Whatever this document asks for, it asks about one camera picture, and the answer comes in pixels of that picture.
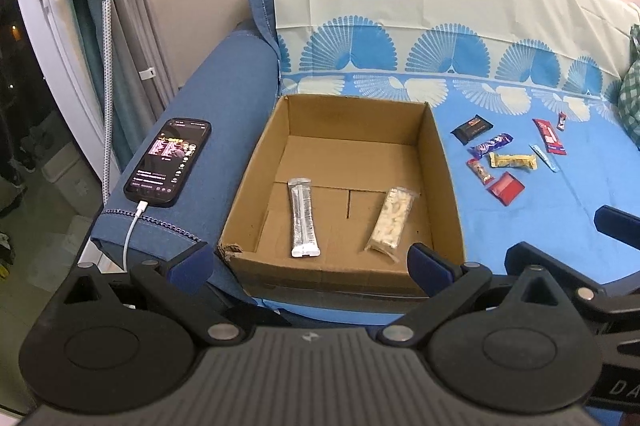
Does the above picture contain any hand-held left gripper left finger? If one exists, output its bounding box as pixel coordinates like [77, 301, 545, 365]
[47, 242, 261, 348]

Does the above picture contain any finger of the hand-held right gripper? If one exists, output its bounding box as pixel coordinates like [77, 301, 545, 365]
[594, 205, 640, 251]
[504, 242, 640, 324]

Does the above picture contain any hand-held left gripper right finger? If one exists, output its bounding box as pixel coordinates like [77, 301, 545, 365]
[375, 242, 573, 348]

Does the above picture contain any red-ended clear snack packet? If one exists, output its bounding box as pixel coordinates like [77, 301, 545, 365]
[466, 158, 494, 184]

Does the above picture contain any plain red snack packet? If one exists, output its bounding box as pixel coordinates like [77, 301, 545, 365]
[486, 172, 524, 205]

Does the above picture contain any red printed snack packet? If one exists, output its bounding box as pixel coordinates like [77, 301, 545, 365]
[532, 118, 567, 155]

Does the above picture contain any brown cardboard box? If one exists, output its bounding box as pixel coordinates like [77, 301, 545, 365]
[216, 94, 468, 299]

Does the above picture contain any yellow snack packet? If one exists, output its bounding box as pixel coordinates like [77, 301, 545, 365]
[489, 152, 538, 171]

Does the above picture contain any purple snack packet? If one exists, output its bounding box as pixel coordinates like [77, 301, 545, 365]
[468, 133, 514, 158]

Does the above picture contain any black snack packet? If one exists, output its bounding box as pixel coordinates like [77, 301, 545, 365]
[451, 117, 493, 143]

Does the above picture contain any clear nougat bar packet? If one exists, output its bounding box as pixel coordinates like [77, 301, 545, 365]
[364, 187, 417, 263]

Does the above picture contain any thin blue stick packet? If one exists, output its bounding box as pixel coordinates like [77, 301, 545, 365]
[530, 144, 559, 173]

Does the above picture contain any black smartphone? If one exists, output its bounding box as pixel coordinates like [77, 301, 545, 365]
[123, 118, 213, 207]

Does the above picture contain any silver stick packet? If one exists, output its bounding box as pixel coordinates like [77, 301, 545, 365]
[288, 177, 322, 258]

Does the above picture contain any green checked cloth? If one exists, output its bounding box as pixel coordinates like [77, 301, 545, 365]
[617, 23, 640, 131]

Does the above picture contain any blue denim sofa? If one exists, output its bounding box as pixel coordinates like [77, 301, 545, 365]
[90, 0, 291, 314]

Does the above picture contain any grey curtain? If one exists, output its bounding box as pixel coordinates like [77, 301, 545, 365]
[100, 0, 182, 107]

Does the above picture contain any white charging cable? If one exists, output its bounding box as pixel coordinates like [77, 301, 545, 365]
[120, 201, 150, 274]

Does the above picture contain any grey braided cable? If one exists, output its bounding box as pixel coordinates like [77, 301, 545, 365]
[100, 0, 117, 211]

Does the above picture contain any white window frame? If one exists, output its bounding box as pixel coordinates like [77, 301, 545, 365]
[7, 0, 121, 187]

